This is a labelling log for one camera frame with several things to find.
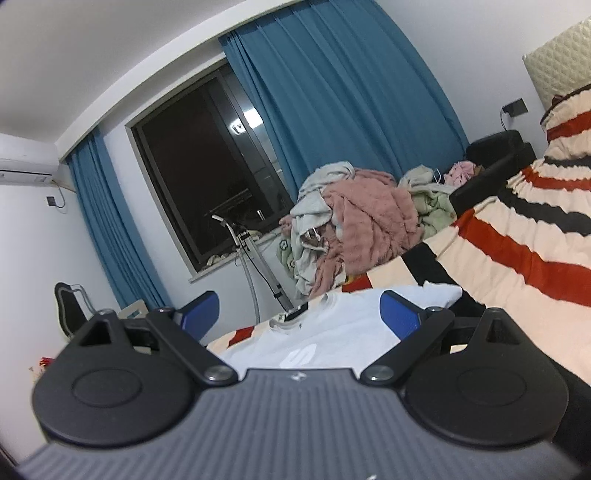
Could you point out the narrow blue curtain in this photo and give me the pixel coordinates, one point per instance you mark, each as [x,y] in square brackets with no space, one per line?
[115,221]

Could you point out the wide blue curtain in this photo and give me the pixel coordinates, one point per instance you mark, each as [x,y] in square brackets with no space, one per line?
[346,101]

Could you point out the green printed blanket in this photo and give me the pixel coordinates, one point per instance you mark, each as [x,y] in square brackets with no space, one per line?
[287,258]

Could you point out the grey hoodie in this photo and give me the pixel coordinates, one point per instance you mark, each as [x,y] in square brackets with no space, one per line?
[309,217]

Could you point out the dark wall socket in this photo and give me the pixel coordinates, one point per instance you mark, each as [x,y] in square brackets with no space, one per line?
[516,108]

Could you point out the light green cloth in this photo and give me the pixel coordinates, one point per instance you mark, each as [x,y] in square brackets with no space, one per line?
[431,207]

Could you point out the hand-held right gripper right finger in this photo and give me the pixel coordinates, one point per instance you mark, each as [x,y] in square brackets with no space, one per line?
[399,318]

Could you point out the small pink garment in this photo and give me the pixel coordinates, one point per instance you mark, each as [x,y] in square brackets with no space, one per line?
[461,171]

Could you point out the wavy vanity mirror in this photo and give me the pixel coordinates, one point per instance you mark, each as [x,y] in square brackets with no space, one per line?
[67,309]

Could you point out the striped bed blanket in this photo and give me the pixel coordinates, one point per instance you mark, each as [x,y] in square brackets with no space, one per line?
[508,217]

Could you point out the pink fluffy blanket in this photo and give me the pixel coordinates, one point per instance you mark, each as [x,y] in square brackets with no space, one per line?
[369,217]

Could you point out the garment steamer stand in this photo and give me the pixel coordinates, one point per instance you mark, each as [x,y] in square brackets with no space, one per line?
[263,272]

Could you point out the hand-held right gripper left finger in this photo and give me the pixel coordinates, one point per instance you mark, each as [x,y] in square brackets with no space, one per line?
[205,316]

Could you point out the white air conditioner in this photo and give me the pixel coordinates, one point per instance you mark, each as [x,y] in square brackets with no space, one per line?
[25,159]

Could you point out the dark window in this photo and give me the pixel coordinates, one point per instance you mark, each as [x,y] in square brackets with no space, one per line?
[194,161]

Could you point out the high wall socket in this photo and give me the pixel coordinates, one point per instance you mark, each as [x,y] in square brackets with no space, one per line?
[51,201]

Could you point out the white and black chair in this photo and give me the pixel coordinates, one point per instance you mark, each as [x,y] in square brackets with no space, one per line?
[135,309]

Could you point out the cloths on windowsill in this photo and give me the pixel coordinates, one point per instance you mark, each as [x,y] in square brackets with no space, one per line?
[216,259]

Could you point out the black armchair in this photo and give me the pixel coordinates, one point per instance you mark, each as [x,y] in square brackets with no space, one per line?
[498,144]

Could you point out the white t-shirt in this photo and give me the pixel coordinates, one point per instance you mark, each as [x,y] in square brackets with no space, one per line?
[341,325]

